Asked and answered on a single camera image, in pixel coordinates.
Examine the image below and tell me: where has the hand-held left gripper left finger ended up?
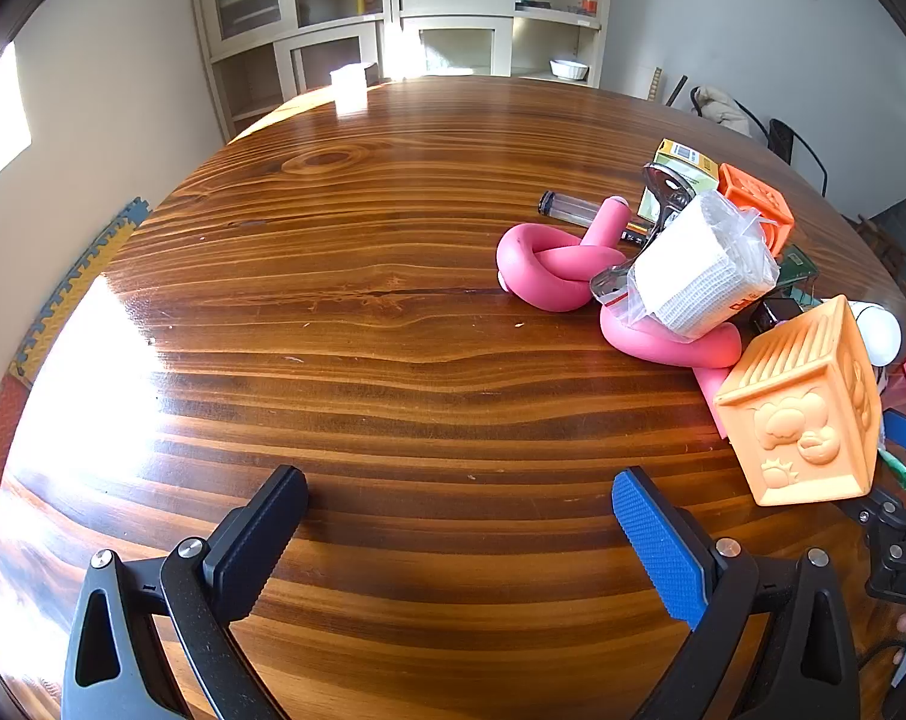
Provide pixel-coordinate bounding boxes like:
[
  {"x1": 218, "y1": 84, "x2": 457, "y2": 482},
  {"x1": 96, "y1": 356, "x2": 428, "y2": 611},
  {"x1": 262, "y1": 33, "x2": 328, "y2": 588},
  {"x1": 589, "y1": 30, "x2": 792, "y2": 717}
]
[{"x1": 63, "y1": 465, "x2": 309, "y2": 720}]

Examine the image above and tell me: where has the green metal tool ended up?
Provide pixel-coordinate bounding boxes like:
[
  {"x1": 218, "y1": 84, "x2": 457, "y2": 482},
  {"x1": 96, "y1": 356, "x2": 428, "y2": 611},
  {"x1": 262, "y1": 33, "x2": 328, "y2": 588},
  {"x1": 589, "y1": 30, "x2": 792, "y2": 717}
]
[{"x1": 779, "y1": 244, "x2": 821, "y2": 293}]

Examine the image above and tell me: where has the clear black lighter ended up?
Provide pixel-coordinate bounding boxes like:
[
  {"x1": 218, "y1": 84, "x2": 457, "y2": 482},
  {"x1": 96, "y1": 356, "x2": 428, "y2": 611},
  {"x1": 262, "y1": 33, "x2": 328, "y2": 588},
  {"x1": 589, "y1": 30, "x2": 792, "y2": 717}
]
[{"x1": 538, "y1": 191, "x2": 649, "y2": 245}]

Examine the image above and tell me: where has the yellow green medicine box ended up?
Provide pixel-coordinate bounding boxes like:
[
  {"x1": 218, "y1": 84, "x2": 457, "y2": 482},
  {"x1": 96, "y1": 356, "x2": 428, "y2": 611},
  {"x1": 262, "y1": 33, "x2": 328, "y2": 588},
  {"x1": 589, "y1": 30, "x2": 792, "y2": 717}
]
[{"x1": 653, "y1": 139, "x2": 720, "y2": 196}]

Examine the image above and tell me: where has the white gauze roll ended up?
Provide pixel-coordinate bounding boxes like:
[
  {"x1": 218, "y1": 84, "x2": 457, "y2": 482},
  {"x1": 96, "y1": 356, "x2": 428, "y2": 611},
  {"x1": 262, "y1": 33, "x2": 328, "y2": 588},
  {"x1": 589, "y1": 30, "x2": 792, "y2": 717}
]
[{"x1": 625, "y1": 190, "x2": 780, "y2": 338}]

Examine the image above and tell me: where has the large light orange cube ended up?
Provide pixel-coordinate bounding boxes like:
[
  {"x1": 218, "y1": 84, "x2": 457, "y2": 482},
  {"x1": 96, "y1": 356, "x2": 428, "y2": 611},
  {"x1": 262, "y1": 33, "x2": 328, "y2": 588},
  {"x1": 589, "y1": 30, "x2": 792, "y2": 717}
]
[{"x1": 713, "y1": 294, "x2": 885, "y2": 507}]

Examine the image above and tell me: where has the wooden stool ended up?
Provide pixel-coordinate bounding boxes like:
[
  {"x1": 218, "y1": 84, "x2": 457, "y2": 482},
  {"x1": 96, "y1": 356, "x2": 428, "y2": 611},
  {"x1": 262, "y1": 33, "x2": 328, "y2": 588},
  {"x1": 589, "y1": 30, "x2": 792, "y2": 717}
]
[{"x1": 858, "y1": 216, "x2": 906, "y2": 278}]

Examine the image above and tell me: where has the white paper box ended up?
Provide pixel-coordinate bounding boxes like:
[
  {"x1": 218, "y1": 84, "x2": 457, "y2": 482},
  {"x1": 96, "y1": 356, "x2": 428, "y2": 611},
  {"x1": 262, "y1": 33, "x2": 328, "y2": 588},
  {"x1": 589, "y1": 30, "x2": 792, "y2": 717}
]
[{"x1": 330, "y1": 64, "x2": 379, "y2": 113}]

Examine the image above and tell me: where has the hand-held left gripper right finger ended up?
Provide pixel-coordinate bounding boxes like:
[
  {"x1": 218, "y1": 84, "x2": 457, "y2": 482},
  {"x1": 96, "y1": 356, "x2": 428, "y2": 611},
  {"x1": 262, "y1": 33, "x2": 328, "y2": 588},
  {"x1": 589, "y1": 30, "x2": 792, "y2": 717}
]
[{"x1": 610, "y1": 466, "x2": 863, "y2": 720}]

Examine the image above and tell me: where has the white tube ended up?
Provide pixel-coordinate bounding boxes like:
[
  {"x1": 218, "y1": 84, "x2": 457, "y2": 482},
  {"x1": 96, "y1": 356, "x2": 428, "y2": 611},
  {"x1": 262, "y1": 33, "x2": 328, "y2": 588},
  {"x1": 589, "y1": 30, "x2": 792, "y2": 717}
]
[{"x1": 850, "y1": 300, "x2": 904, "y2": 368}]

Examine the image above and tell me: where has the pink knotted foam tube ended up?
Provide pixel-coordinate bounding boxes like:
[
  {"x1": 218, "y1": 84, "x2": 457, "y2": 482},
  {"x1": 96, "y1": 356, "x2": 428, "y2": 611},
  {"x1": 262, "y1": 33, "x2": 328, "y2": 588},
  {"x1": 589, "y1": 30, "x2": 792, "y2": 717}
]
[{"x1": 496, "y1": 195, "x2": 744, "y2": 440}]

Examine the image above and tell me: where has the blue yellow foam mat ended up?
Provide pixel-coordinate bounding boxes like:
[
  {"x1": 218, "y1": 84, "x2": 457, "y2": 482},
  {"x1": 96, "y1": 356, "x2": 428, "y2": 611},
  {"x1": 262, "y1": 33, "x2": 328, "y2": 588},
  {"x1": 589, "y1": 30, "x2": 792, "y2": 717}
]
[{"x1": 9, "y1": 197, "x2": 152, "y2": 383}]

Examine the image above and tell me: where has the beige padded jacket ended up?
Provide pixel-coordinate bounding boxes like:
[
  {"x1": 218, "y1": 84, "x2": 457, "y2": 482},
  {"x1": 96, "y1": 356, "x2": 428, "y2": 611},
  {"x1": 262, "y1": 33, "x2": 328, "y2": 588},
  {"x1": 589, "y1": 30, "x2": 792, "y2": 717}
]
[{"x1": 697, "y1": 86, "x2": 754, "y2": 137}]

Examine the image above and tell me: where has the black chair with jacket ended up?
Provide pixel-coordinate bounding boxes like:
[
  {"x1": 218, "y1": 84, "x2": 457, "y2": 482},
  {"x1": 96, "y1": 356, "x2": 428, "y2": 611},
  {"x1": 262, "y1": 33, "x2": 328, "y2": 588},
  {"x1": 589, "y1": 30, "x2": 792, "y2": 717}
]
[{"x1": 689, "y1": 86, "x2": 770, "y2": 142}]

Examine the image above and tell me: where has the small orange embossed cube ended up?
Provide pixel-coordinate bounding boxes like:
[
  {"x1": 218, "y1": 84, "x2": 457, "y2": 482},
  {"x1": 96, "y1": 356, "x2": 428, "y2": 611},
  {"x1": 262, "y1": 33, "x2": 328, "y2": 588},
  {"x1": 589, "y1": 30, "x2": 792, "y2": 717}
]
[{"x1": 718, "y1": 163, "x2": 795, "y2": 256}]

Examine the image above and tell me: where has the black metal chair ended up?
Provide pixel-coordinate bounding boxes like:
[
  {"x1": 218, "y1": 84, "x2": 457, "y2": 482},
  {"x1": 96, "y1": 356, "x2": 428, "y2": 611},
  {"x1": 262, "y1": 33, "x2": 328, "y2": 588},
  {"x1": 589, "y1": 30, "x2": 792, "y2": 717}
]
[{"x1": 768, "y1": 118, "x2": 833, "y2": 196}]

